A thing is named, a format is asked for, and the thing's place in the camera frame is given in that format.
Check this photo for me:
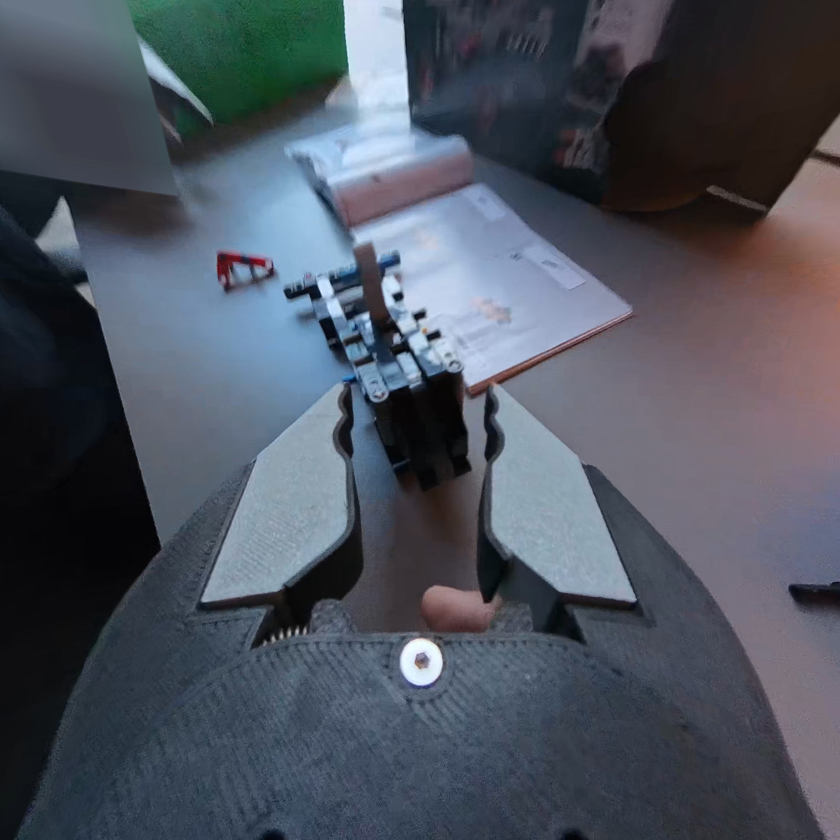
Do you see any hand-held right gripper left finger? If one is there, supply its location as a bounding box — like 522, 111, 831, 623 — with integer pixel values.
199, 382, 364, 611

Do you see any red lego piece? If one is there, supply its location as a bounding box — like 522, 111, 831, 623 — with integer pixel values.
215, 249, 278, 291

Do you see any person's right hand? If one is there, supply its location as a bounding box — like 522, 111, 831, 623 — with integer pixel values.
422, 585, 501, 632

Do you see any green panel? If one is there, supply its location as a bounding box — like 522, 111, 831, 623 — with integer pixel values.
128, 0, 349, 126

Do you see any black and white lego model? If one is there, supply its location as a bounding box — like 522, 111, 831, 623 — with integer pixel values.
283, 241, 473, 492

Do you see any dark cardboard lego box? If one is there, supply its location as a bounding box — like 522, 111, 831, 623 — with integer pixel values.
402, 0, 840, 214

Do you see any open instruction booklet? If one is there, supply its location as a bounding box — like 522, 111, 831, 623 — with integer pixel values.
285, 128, 634, 398

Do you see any person's dark clothing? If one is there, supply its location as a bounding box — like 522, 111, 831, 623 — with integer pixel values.
0, 171, 161, 840

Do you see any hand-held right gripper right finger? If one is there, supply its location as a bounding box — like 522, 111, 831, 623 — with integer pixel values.
477, 384, 639, 632

